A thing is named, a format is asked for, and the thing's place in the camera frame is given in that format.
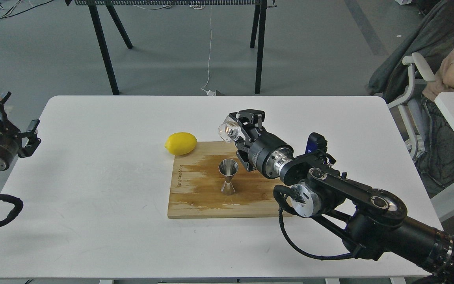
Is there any wooden cutting board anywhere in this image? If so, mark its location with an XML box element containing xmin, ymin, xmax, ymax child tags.
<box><xmin>167</xmin><ymin>142</ymin><xmax>281</xmax><ymax>218</ymax></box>

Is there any white office chair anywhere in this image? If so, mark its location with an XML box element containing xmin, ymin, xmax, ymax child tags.
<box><xmin>387</xmin><ymin>52</ymin><xmax>436</xmax><ymax>162</ymax></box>

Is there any steel double jigger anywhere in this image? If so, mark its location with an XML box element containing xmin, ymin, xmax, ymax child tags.
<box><xmin>218</xmin><ymin>159</ymin><xmax>238</xmax><ymax>195</ymax></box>

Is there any black metal frame table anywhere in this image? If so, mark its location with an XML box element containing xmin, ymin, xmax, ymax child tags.
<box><xmin>65</xmin><ymin>0</ymin><xmax>277</xmax><ymax>95</ymax></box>

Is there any yellow lemon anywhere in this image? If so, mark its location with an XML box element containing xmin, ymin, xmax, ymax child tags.
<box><xmin>164</xmin><ymin>132</ymin><xmax>197</xmax><ymax>156</ymax></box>

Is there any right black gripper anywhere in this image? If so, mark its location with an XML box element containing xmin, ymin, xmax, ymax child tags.
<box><xmin>227</xmin><ymin>109</ymin><xmax>295</xmax><ymax>179</ymax></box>

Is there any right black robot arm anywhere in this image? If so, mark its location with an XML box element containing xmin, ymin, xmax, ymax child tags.
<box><xmin>218</xmin><ymin>109</ymin><xmax>454</xmax><ymax>284</ymax></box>

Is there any small clear glass cup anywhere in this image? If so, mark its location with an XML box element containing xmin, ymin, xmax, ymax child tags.
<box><xmin>218</xmin><ymin>121</ymin><xmax>241</xmax><ymax>142</ymax></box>

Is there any white hanging cable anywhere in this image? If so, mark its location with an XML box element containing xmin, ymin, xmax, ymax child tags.
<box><xmin>201</xmin><ymin>0</ymin><xmax>224</xmax><ymax>96</ymax></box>

